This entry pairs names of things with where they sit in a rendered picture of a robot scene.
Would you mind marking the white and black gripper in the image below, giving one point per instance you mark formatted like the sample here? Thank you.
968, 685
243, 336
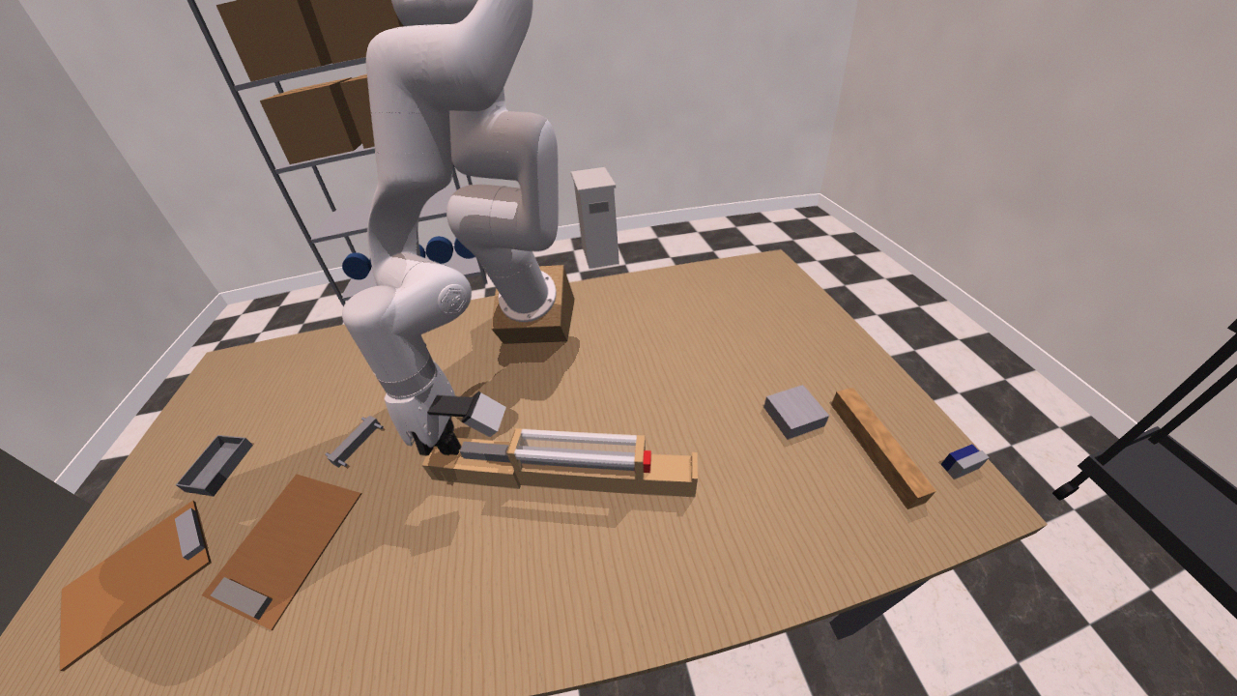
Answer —
409, 413

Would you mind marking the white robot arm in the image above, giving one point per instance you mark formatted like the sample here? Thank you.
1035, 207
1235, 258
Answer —
420, 77

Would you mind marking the wooden batten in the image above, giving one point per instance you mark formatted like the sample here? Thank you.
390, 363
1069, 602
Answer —
899, 470

